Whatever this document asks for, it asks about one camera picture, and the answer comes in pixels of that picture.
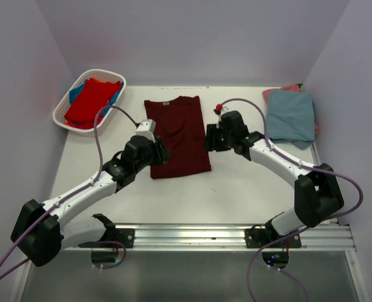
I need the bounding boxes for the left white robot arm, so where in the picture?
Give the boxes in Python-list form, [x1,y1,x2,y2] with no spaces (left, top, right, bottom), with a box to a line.
[11,135,171,267]

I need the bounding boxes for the purple cable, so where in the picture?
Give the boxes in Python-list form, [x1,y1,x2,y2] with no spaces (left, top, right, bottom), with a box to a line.
[219,98,364,302]
[0,105,142,289]

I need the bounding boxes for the folded pink t shirt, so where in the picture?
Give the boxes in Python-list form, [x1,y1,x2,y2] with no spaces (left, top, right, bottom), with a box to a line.
[262,83,320,135]

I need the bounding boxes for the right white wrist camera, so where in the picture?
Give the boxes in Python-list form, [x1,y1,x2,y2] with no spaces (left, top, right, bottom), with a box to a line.
[213,104,229,128]

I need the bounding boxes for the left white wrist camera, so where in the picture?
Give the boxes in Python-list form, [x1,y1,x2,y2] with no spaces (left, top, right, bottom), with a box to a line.
[135,119,156,140]

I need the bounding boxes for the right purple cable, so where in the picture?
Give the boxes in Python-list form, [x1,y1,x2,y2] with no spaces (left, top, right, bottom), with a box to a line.
[219,98,364,302]

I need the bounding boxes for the white plastic laundry basket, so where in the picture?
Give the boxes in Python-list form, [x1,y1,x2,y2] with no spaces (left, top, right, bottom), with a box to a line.
[52,69,127,137]

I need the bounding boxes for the folded grey-blue t shirt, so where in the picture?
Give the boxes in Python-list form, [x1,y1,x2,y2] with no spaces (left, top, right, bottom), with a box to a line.
[266,89,315,150]

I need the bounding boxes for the aluminium mounting rail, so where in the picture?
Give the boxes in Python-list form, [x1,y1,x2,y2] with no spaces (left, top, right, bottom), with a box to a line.
[62,218,355,251]

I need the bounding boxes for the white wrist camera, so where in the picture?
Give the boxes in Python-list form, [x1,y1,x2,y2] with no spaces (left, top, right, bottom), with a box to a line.
[135,119,156,140]
[213,104,229,128]

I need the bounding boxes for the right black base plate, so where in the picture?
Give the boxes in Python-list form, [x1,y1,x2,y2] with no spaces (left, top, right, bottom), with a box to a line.
[244,225,302,249]

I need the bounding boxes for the dark maroon t shirt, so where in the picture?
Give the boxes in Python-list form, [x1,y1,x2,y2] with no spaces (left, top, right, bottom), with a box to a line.
[144,96,211,179]

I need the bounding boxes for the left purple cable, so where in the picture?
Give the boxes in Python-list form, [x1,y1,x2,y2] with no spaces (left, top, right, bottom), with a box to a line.
[0,105,142,289]

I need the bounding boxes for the bright red t shirt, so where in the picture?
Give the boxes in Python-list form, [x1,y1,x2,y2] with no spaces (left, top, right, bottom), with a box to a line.
[64,77,122,129]

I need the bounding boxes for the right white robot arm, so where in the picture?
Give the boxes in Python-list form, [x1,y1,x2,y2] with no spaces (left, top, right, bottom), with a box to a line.
[205,111,344,247]

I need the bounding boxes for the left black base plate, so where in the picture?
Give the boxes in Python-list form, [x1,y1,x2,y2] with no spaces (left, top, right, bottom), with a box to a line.
[79,228,135,249]

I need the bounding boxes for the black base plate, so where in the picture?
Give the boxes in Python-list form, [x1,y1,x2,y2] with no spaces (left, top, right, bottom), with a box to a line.
[244,225,302,249]
[79,228,135,249]

